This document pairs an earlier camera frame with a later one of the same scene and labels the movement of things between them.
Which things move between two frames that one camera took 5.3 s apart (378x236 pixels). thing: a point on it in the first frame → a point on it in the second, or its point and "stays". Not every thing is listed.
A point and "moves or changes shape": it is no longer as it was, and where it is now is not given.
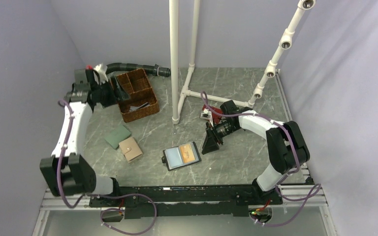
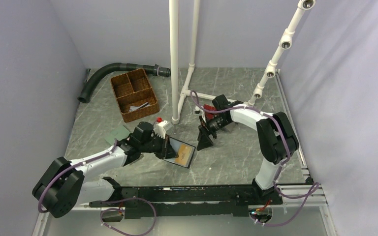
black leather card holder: (180, 156) moves or changes shape
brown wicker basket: (143, 101) stays
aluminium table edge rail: (304, 168) stays
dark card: (144, 105) stays
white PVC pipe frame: (186, 92) stays
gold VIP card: (187, 153) moves or changes shape
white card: (133, 108) stays
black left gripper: (119, 94) → (167, 151)
